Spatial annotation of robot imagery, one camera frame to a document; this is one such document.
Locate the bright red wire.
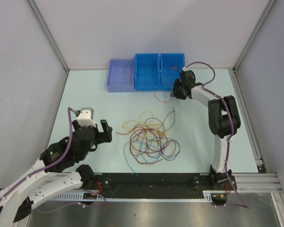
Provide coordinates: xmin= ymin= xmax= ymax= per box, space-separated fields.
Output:
xmin=154 ymin=66 xmax=180 ymax=103

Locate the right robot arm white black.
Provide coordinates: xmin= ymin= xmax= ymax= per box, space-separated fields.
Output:
xmin=171 ymin=70 xmax=241 ymax=190

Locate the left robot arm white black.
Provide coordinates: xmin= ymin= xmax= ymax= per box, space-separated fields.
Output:
xmin=0 ymin=120 xmax=113 ymax=227

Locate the blue bin right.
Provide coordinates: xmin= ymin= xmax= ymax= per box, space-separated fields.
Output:
xmin=160 ymin=53 xmax=186 ymax=91

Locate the blue bin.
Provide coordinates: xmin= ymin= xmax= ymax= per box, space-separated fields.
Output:
xmin=160 ymin=53 xmax=186 ymax=91
xmin=134 ymin=53 xmax=160 ymax=91

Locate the blue bin middle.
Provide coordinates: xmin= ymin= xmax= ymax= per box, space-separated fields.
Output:
xmin=134 ymin=53 xmax=160 ymax=91

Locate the lavender plastic bin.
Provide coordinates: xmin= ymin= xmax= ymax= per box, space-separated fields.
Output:
xmin=106 ymin=59 xmax=134 ymax=93

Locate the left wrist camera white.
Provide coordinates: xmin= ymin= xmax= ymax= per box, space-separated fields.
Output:
xmin=77 ymin=107 xmax=96 ymax=127

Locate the yellow wire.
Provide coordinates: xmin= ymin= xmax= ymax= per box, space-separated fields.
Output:
xmin=122 ymin=120 xmax=166 ymax=138

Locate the orange wire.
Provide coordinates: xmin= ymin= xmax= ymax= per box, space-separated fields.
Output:
xmin=122 ymin=111 xmax=168 ymax=154

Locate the dark red long wire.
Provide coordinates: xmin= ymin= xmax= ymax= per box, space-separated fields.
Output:
xmin=115 ymin=129 xmax=181 ymax=165

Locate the dark blue wire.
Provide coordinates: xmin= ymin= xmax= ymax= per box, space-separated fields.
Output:
xmin=132 ymin=117 xmax=180 ymax=160

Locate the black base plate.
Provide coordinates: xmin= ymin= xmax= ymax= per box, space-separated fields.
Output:
xmin=80 ymin=172 xmax=237 ymax=199

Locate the white slotted cable duct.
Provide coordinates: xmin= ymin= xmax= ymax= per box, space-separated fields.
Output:
xmin=47 ymin=191 xmax=215 ymax=203

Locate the right aluminium table rail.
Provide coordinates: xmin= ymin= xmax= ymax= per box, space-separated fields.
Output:
xmin=228 ymin=69 xmax=267 ymax=174

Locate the right aluminium frame post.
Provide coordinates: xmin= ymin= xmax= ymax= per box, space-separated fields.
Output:
xmin=232 ymin=0 xmax=277 ymax=73

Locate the aluminium frame post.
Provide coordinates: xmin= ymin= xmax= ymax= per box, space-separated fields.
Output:
xmin=26 ymin=0 xmax=70 ymax=74
xmin=232 ymin=0 xmax=277 ymax=73

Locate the front aluminium rail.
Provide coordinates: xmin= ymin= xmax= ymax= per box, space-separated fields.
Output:
xmin=233 ymin=173 xmax=283 ymax=193

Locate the left aluminium frame post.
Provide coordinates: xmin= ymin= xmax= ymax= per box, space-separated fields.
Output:
xmin=26 ymin=0 xmax=70 ymax=74

